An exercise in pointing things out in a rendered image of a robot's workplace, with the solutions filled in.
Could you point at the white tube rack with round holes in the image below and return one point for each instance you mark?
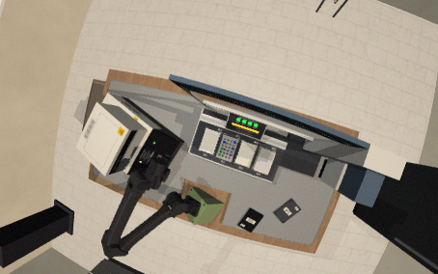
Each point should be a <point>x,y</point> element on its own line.
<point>227,148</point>

